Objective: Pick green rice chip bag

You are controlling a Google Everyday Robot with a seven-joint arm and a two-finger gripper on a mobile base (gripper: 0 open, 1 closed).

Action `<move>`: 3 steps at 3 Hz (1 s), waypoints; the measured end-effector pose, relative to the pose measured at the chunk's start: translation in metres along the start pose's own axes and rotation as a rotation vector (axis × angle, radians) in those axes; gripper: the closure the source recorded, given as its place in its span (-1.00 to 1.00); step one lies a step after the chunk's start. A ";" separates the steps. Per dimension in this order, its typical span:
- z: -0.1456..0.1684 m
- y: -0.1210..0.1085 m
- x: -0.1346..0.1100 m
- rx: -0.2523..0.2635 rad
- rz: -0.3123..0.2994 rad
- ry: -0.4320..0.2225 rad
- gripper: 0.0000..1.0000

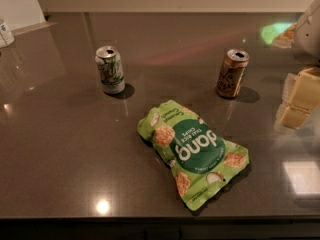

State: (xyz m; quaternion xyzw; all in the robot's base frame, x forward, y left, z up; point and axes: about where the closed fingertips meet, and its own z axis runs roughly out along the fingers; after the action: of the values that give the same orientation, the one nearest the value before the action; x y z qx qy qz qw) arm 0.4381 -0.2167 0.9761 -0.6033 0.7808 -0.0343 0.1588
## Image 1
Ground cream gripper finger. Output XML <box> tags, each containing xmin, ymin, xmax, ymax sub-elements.
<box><xmin>275</xmin><ymin>103</ymin><xmax>310</xmax><ymax>129</ymax></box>
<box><xmin>282</xmin><ymin>67</ymin><xmax>320</xmax><ymax>112</ymax></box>

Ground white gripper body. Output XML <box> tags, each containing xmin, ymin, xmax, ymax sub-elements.
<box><xmin>292</xmin><ymin>0</ymin><xmax>320</xmax><ymax>65</ymax></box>

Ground green rice chip bag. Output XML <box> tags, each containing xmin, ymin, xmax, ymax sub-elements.
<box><xmin>137</xmin><ymin>100</ymin><xmax>249</xmax><ymax>211</ymax></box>

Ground orange brown soda can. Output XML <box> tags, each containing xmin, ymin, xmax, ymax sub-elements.
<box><xmin>216</xmin><ymin>49</ymin><xmax>249</xmax><ymax>99</ymax></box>

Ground green white soda can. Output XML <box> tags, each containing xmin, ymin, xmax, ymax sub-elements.
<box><xmin>95</xmin><ymin>46</ymin><xmax>125</xmax><ymax>95</ymax></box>

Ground white bottle at left edge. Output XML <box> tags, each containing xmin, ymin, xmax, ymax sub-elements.
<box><xmin>0</xmin><ymin>18</ymin><xmax>15</xmax><ymax>48</ymax></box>

